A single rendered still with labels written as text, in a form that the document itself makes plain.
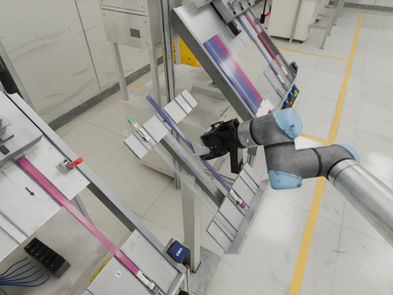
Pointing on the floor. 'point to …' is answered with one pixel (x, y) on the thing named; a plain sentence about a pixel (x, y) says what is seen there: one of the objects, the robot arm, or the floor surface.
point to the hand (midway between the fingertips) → (197, 154)
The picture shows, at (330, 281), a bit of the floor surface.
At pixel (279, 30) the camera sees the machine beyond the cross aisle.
